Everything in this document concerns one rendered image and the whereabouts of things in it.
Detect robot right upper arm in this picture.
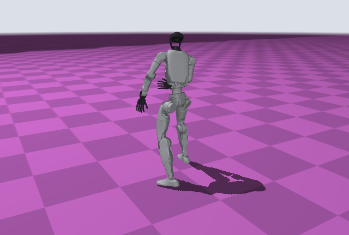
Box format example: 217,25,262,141
185,56,196,83

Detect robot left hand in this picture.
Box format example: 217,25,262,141
136,91,148,113

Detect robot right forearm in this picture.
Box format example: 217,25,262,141
172,83,189,88

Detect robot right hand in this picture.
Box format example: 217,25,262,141
157,79,172,89

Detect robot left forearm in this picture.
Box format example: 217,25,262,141
141,72,152,97

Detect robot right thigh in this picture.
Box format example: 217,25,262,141
176,97,191,134

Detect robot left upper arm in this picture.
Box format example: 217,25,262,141
147,52,167,80

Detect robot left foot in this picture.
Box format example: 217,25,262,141
157,177,180,187

